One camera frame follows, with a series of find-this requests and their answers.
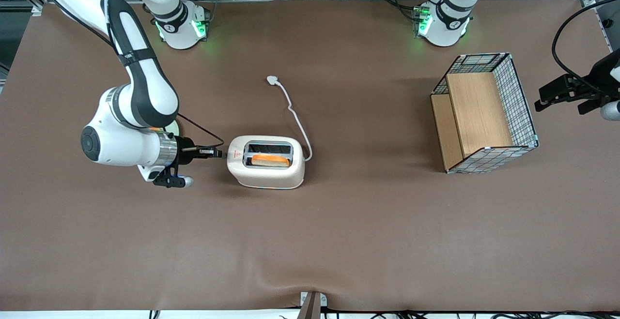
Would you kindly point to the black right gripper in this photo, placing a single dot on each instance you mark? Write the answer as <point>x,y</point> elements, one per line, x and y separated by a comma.
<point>184,151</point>

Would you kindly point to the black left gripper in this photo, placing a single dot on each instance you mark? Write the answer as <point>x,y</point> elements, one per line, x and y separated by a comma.
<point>599,80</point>

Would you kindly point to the white two-slot toaster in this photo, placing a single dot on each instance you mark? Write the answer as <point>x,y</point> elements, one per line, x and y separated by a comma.
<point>266,176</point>

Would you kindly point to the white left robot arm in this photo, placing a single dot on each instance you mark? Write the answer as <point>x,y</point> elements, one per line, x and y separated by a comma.
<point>445,23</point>

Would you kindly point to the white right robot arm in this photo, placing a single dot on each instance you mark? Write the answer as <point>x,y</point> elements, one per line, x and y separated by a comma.
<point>140,91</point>

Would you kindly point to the pale green plate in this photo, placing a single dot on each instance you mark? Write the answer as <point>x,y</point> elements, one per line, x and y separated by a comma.
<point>175,128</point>

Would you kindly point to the toast slice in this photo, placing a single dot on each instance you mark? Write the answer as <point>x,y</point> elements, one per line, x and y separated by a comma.
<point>270,160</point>

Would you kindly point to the wooden stepped shelf insert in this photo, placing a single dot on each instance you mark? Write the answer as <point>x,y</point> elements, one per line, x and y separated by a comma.
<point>477,111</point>

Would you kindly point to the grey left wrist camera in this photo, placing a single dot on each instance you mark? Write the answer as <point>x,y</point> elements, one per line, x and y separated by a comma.
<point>611,111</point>

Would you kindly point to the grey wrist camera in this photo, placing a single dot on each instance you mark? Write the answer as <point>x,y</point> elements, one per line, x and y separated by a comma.
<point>611,111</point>
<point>174,181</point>

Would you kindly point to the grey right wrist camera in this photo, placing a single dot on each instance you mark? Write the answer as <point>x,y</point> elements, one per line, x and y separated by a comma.
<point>174,181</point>

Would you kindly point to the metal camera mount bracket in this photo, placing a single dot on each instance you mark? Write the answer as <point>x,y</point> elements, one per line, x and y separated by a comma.
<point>311,305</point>

